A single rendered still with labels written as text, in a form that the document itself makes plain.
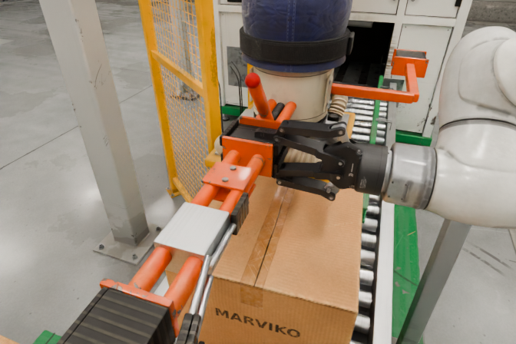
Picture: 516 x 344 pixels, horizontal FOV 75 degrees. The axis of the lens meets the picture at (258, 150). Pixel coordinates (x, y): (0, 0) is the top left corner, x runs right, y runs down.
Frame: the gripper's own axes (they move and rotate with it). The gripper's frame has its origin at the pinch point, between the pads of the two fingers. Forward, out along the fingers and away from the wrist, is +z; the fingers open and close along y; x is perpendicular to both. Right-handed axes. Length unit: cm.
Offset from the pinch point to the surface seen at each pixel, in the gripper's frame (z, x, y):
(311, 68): -5.5, 17.0, -8.6
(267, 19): 2.7, 15.8, -17.0
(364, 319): -27, 22, 69
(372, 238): -28, 57, 69
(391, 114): -35, 165, 65
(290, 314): -8.9, -4.3, 34.8
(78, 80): 101, 63, 22
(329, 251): -14.2, 8.9, 28.8
